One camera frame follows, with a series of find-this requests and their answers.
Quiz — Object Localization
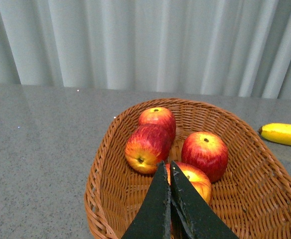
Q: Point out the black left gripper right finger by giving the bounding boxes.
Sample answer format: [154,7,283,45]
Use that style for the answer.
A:
[170,162,237,239]

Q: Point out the curved yellow banana on table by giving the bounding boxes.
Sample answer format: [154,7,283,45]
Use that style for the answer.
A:
[258,122,291,146]

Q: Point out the white pleated curtain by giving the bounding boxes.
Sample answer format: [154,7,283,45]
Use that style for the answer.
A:
[0,0,291,100]

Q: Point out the red yellow apple lying sideways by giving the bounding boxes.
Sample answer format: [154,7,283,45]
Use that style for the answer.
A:
[125,123,171,174]

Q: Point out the dark red apple right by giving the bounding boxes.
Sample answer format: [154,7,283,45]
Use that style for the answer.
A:
[181,131,229,183]

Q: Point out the brown wicker basket left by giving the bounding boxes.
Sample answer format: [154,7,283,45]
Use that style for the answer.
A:
[84,98,291,239]

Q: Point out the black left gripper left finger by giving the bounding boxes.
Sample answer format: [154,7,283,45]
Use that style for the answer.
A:
[122,161,171,239]

